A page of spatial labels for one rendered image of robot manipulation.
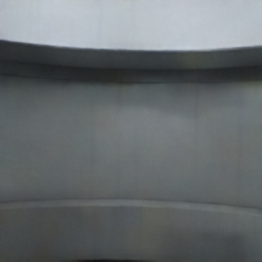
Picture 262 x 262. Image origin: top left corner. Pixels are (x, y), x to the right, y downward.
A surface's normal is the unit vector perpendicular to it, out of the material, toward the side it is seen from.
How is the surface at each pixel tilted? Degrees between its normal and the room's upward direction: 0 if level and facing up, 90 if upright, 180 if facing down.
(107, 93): 90
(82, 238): 90
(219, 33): 90
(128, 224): 90
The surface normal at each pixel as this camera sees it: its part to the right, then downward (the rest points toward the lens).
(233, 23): -0.22, -0.03
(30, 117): 0.25, -0.01
